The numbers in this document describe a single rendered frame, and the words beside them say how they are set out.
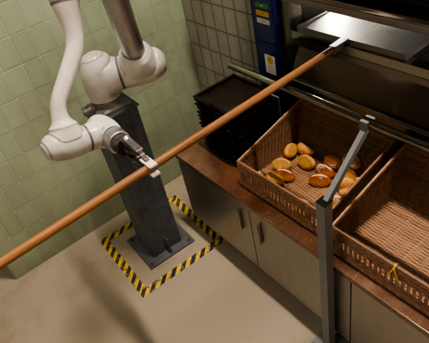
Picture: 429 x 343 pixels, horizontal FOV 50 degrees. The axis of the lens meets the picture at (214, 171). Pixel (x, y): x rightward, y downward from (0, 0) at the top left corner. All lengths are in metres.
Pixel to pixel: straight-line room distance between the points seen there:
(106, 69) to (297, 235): 1.12
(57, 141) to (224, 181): 0.95
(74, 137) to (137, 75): 0.58
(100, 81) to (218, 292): 1.27
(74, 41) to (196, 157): 1.05
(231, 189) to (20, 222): 1.31
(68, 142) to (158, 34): 1.35
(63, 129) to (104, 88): 0.56
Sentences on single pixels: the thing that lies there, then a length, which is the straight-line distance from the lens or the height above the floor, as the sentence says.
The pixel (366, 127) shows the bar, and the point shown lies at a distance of 1.60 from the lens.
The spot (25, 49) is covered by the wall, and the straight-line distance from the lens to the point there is 2.57.
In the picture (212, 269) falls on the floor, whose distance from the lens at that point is 2.70.
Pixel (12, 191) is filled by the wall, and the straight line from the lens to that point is 2.83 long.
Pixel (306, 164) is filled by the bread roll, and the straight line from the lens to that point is 2.28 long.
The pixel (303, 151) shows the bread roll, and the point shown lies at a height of 0.63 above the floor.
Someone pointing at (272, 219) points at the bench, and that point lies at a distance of 2.09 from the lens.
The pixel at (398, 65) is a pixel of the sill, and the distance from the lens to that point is 1.94.
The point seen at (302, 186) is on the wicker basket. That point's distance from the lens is 2.22.
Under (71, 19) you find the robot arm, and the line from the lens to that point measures 1.75.
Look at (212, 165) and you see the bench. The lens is 2.44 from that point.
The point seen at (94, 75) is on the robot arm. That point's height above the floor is 1.21.
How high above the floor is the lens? 2.09
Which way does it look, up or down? 39 degrees down
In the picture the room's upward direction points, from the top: 13 degrees counter-clockwise
